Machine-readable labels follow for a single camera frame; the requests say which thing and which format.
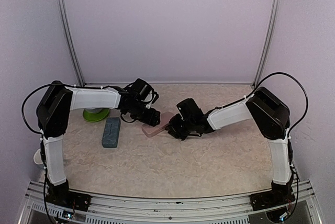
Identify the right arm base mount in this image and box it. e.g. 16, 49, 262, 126
250, 182, 295, 211

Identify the white bowl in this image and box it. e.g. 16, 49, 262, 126
86, 108, 103, 114

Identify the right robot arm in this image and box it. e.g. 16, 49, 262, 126
166, 87, 293, 205

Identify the green plate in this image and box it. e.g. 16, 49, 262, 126
82, 108, 110, 122

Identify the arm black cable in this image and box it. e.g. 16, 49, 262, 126
243, 71, 309, 209
21, 84, 131, 135

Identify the front aluminium rail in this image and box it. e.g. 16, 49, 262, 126
17, 181, 325, 223

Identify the grey-blue glasses case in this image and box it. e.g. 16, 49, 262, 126
102, 117, 121, 148

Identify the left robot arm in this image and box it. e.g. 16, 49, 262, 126
36, 79, 161, 206

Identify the right aluminium corner post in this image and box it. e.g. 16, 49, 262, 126
252, 0, 280, 87

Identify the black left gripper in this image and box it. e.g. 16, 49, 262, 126
126, 101, 161, 126

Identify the aluminium corner post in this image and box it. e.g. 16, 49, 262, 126
57, 0, 86, 86
252, 0, 280, 87

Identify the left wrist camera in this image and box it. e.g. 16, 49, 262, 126
146, 91, 159, 109

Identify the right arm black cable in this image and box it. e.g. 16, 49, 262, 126
243, 71, 309, 209

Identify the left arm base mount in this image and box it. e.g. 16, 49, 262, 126
46, 178, 92, 212

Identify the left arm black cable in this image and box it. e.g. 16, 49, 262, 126
21, 84, 131, 135

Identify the pink glasses case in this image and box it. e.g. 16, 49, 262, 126
141, 111, 174, 138

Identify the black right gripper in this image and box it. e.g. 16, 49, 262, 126
165, 113, 195, 140

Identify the left aluminium corner post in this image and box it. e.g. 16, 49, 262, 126
57, 0, 86, 86

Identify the light blue mug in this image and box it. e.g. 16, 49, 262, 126
33, 149, 43, 165

